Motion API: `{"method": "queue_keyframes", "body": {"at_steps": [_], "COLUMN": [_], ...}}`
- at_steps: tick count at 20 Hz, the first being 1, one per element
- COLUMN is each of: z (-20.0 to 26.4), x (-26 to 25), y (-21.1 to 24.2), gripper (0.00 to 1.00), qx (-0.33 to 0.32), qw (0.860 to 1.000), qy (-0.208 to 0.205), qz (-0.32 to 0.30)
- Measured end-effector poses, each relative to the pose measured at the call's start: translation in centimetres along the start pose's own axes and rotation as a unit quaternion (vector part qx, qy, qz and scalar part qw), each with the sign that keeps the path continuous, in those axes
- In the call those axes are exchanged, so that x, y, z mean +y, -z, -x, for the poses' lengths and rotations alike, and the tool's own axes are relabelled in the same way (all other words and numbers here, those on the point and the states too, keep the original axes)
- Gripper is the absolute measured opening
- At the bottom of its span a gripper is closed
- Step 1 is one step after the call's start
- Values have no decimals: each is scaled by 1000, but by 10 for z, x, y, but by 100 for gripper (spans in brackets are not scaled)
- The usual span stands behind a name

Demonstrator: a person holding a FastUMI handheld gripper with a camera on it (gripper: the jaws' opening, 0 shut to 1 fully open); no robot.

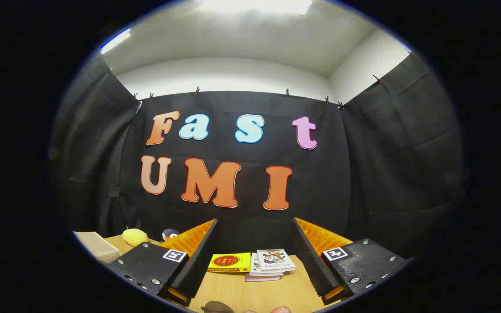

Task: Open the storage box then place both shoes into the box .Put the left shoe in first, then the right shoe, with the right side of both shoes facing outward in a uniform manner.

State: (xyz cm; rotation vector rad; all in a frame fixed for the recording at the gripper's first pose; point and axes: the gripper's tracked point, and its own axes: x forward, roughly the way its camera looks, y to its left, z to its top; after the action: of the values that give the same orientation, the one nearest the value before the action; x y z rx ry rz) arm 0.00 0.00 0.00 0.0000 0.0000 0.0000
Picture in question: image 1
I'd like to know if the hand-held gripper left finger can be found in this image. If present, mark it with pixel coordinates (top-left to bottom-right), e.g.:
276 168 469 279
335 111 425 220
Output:
108 219 219 307

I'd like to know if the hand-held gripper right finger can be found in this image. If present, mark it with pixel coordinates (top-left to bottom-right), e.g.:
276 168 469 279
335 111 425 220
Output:
293 217 408 306

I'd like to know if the brown fuzzy shoe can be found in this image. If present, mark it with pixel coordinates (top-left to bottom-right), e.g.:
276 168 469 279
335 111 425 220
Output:
200 301 234 313

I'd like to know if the beige storage box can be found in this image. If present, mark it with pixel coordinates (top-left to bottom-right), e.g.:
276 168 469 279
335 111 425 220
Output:
73 231 121 263

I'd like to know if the yellow book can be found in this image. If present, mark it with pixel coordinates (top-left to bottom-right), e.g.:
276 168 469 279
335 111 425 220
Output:
207 253 251 273

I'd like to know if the illustrated white book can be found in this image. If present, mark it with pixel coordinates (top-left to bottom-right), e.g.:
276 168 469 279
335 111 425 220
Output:
257 249 297 273

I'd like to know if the yellow plush bun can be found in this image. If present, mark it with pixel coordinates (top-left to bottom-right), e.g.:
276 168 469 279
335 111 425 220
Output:
122 228 149 247

